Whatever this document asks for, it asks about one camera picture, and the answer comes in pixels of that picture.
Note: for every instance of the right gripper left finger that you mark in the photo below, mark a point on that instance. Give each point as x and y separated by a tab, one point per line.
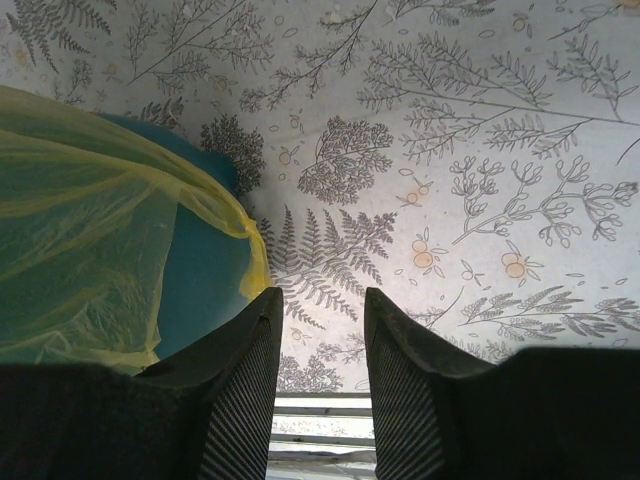
226	387

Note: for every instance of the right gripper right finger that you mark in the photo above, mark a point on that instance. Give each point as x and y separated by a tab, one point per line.
418	382

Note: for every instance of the teal trash bin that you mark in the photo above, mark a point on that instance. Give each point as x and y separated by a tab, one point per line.
204	266

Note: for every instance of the yellow trash bag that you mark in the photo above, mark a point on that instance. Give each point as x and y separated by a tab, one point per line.
88	214

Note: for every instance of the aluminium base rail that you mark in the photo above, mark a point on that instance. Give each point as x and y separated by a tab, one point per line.
317	436

